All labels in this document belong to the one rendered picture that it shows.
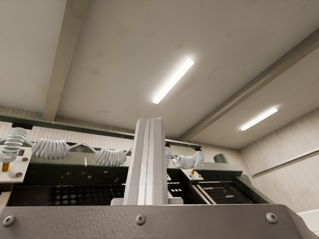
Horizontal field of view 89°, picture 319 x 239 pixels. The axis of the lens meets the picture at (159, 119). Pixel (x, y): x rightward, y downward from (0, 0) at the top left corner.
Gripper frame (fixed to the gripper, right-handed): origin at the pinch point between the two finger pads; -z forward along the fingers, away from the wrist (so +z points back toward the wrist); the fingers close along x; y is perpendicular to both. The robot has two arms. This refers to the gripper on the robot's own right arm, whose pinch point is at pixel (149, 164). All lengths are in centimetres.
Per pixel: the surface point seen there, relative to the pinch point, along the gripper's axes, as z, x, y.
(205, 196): -29, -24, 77
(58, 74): -228, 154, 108
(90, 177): -29, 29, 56
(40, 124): -33, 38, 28
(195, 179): -38, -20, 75
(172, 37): -275, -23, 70
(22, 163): -25, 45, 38
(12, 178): -19, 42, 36
